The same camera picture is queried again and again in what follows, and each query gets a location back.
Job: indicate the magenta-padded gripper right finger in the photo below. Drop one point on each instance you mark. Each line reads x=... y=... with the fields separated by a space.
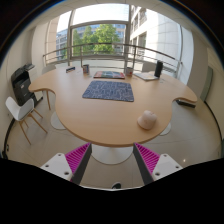
x=148 y=158

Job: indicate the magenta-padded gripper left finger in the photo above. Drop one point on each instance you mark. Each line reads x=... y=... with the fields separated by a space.
x=78 y=158

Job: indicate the beige computer mouse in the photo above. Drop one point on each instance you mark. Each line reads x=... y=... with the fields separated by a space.
x=147 y=120

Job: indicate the blue patterned mouse pad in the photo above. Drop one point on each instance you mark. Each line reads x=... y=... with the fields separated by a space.
x=108 y=91

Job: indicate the white round table base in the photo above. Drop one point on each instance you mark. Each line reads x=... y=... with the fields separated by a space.
x=111 y=155
x=56 y=121
x=166 y=130

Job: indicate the white chair with wooden legs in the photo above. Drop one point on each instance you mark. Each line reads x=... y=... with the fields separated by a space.
x=18 y=110

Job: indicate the white and blue booklet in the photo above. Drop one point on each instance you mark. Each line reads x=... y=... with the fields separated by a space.
x=145 y=76

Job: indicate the red and blue magazine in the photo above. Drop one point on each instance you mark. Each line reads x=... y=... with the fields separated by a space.
x=109 y=75

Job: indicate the blue and black stapler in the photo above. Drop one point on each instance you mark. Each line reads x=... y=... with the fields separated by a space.
x=70 y=69

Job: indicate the black cylindrical speaker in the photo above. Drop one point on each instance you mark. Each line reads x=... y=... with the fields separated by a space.
x=158 y=68

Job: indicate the black office printer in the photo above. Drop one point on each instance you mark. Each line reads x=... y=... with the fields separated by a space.
x=21 y=85

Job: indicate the metal balcony railing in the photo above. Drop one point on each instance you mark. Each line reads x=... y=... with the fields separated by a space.
x=100 y=44

